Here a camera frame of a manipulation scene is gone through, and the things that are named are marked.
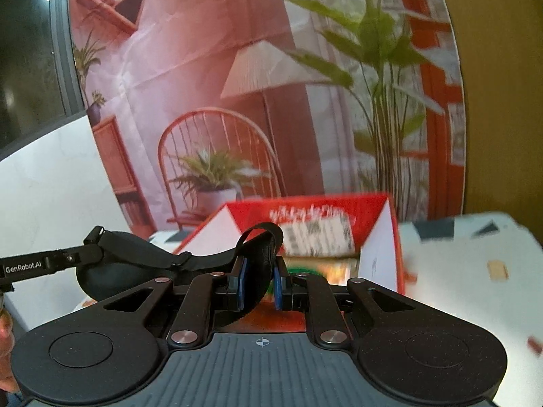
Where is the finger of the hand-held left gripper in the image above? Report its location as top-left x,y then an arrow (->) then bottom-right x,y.
53,226 -> 107,271

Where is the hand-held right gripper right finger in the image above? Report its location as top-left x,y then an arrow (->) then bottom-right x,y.
274,263 -> 429,350

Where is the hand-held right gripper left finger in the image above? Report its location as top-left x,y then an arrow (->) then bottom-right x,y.
91,258 -> 251,350

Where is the black eye mask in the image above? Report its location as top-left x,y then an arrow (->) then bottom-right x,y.
75,221 -> 286,332

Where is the red strawberry print box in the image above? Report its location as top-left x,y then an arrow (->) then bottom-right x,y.
172,193 -> 410,333

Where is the person's left hand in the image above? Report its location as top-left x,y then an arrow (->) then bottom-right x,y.
0,301 -> 21,394

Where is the white printed tablecloth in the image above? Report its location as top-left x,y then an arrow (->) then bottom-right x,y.
72,210 -> 543,407

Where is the printed room scene backdrop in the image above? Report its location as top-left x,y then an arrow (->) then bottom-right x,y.
68,0 -> 465,240

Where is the dark framed window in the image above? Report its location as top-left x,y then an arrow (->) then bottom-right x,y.
0,0 -> 83,162

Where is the yellow wooden panel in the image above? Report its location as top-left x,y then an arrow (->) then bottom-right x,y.
433,0 -> 543,238

